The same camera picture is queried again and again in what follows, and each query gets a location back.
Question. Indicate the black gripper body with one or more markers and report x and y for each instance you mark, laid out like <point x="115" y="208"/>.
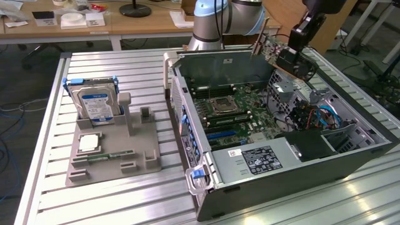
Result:
<point x="323" y="7"/>

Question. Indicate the graphics card with black cooler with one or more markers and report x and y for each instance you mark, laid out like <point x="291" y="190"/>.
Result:
<point x="273" y="50"/>

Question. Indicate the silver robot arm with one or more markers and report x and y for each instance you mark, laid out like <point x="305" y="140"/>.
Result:
<point x="206" y="23"/>

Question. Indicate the silver disk bay cage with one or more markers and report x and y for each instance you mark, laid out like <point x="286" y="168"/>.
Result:
<point x="283" y="91"/>

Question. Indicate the black floor stand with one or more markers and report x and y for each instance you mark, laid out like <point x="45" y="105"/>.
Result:
<point x="386" y="75"/>

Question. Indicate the green motherboard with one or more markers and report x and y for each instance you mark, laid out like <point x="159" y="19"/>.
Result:
<point x="250" y="110"/>

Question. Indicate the brown cardboard box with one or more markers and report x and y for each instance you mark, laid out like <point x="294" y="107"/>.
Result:
<point x="187" y="7"/>

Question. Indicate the white paper stack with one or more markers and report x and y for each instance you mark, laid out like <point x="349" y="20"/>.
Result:
<point x="182" y="21"/>

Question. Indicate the silver CPU socket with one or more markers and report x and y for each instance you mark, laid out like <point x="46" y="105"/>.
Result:
<point x="223" y="105"/>

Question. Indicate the green RAM stick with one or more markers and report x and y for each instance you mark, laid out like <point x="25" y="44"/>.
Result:
<point x="103" y="157"/>
<point x="231" y="120"/>

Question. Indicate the black long expansion slot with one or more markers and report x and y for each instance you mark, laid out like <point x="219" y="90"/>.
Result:
<point x="219" y="129"/>

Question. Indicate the blue expansion slot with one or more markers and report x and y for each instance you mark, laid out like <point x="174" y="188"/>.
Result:
<point x="222" y="134"/>

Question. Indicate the blue card clip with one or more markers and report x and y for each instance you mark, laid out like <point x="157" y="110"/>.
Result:
<point x="197" y="154"/>
<point x="193" y="142"/>
<point x="187" y="125"/>

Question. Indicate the black round lamp base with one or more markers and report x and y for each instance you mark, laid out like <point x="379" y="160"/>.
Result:
<point x="135" y="10"/>

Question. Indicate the black printed label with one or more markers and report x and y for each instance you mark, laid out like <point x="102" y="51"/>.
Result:
<point x="187" y="150"/>

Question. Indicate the grey power supply unit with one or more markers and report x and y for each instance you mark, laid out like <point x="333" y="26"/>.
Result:
<point x="231" y="168"/>

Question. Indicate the black open PC case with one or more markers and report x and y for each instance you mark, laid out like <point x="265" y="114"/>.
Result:
<point x="282" y="187"/>

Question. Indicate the plain white box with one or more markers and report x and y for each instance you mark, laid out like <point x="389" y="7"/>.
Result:
<point x="95" y="20"/>

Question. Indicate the red small packet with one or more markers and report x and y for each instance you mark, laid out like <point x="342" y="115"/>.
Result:
<point x="98" y="7"/>

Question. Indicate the dark small packet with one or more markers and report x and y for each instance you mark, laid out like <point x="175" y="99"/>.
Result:
<point x="83" y="6"/>

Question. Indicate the hard disk with blue rails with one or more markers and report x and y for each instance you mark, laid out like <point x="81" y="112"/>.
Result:
<point x="94" y="105"/>

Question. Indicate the white round holder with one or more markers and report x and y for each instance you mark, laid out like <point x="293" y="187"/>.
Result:
<point x="74" y="21"/>

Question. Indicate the white tape roll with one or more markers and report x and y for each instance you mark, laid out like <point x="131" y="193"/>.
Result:
<point x="59" y="2"/>

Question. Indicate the silver CPU chip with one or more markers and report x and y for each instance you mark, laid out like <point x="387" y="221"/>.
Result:
<point x="89" y="143"/>

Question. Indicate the white box with black lid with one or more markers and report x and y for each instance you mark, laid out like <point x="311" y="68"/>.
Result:
<point x="45" y="18"/>

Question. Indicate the grey parts rack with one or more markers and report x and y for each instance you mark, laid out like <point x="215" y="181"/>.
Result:
<point x="110" y="171"/>

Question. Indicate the wooden desk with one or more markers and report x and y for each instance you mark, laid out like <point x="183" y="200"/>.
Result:
<point x="31" y="30"/>

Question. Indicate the black office chair base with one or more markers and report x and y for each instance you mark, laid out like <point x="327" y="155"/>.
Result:
<point x="30" y="58"/>

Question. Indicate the white paper label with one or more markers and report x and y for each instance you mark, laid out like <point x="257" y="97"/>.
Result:
<point x="15" y="24"/>

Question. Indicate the clear plastic bag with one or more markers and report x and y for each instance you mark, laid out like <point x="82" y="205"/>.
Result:
<point x="13" y="11"/>

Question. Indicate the white table frame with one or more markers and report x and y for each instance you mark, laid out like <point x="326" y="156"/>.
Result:
<point x="393" y="54"/>

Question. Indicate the silver bay bracket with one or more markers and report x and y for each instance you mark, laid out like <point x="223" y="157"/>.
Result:
<point x="353" y="138"/>

